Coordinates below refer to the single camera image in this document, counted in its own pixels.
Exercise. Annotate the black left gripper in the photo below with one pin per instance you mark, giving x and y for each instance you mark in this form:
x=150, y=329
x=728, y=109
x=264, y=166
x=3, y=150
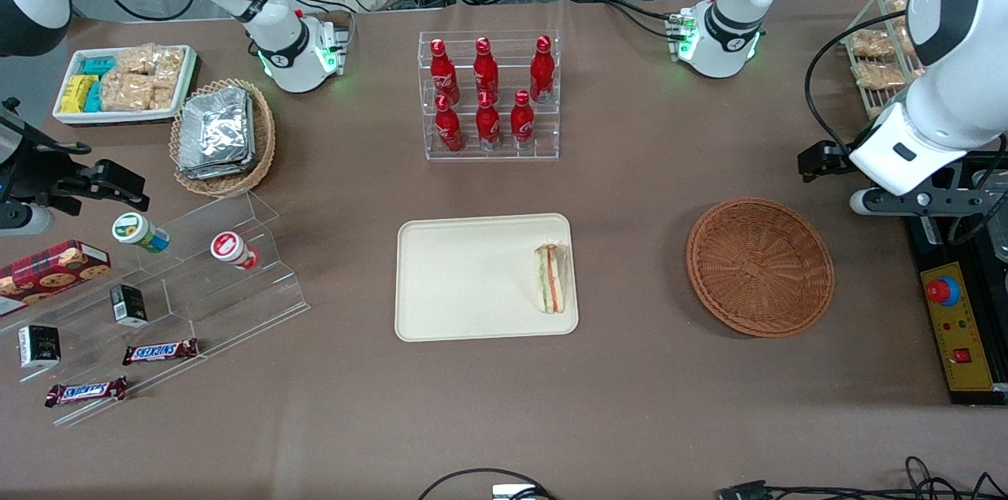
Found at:
x=833, y=156

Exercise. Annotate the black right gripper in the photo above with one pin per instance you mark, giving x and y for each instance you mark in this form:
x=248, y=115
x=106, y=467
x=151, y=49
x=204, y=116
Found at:
x=41, y=174

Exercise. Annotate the triangle sandwich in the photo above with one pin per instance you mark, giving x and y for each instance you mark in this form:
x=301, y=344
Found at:
x=551, y=279

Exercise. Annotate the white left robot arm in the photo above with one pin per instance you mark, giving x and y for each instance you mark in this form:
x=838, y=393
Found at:
x=945, y=118

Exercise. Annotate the white snack tray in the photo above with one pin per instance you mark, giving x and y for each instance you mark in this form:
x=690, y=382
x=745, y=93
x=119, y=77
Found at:
x=118, y=117

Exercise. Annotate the brown wicker basket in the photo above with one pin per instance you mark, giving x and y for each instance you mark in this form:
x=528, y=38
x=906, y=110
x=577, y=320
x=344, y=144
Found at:
x=772, y=272

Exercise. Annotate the light wicker basket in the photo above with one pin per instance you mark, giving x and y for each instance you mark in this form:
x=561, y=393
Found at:
x=264, y=146

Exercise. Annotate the cream plastic tray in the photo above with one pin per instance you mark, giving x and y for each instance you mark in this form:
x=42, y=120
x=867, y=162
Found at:
x=465, y=279

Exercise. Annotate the green sunflower lid cup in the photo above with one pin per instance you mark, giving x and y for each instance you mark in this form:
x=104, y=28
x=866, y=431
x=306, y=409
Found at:
x=135, y=231

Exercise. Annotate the red tartan cookie box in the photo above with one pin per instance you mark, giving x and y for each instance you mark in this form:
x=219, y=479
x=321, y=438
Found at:
x=47, y=272

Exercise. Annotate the teal snack pack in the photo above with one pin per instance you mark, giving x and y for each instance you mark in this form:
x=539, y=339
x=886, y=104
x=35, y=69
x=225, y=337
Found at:
x=94, y=97
x=98, y=66

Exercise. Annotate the yellow snack pack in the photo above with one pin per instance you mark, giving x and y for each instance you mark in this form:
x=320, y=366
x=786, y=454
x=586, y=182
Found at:
x=76, y=93

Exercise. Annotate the brown crispy snack pack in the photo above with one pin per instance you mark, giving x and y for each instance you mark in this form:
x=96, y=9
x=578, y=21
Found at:
x=164, y=90
x=135, y=59
x=169, y=61
x=126, y=92

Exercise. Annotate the clear bag of pastry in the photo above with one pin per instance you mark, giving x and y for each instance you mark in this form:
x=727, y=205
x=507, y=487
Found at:
x=896, y=5
x=871, y=43
x=878, y=75

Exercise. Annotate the black drink carton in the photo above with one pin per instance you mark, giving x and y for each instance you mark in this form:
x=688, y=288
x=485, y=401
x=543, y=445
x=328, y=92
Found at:
x=127, y=305
x=39, y=346

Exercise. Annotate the foil wrapped pack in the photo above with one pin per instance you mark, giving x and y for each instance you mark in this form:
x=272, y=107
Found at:
x=214, y=126
x=216, y=172

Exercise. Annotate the red lid yogurt cup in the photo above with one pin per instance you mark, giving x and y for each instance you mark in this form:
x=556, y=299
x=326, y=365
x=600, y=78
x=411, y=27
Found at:
x=232, y=248

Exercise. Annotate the clear acrylic stepped shelf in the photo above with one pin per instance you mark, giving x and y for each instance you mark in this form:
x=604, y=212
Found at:
x=197, y=303

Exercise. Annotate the Snickers chocolate bar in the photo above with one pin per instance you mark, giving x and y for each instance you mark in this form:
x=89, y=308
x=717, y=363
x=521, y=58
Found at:
x=160, y=351
x=85, y=391

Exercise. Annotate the red emergency stop button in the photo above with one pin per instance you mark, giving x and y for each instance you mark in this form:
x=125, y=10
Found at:
x=943, y=291

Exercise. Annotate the steel pan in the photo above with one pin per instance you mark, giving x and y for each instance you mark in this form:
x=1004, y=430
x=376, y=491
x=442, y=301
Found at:
x=998, y=242

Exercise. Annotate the yellow control panel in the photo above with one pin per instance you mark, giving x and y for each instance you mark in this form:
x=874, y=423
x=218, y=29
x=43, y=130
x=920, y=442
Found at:
x=972, y=327

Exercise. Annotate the red cola bottle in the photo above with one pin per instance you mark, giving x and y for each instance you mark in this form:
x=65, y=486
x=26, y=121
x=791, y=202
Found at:
x=486, y=67
x=449, y=128
x=442, y=71
x=522, y=120
x=542, y=68
x=488, y=124

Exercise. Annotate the black machine housing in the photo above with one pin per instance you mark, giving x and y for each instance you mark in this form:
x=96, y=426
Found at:
x=972, y=398

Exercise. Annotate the clear acrylic bottle rack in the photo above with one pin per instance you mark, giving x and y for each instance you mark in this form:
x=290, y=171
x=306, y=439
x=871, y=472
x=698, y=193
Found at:
x=492, y=156

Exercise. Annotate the black connector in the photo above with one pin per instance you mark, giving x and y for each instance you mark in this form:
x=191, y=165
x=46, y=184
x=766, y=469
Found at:
x=744, y=491

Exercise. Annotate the white plug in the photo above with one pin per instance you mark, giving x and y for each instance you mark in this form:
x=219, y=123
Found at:
x=512, y=492

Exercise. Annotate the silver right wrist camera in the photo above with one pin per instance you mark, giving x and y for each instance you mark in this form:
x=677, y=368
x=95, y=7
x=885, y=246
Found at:
x=27, y=220

